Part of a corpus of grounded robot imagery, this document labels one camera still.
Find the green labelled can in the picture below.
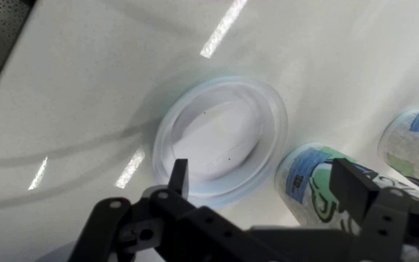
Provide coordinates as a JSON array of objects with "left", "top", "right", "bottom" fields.
[{"left": 274, "top": 141, "right": 419, "bottom": 236}]

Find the patterned paper cup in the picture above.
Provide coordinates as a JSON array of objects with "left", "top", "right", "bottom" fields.
[{"left": 377, "top": 106, "right": 419, "bottom": 196}]

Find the white round plate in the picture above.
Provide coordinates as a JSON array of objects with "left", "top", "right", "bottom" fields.
[{"left": 152, "top": 76, "right": 290, "bottom": 210}]

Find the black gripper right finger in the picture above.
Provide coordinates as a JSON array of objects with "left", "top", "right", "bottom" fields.
[{"left": 329, "top": 157, "right": 419, "bottom": 262}]

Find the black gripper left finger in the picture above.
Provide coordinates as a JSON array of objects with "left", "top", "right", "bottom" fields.
[{"left": 69, "top": 157, "right": 288, "bottom": 262}]

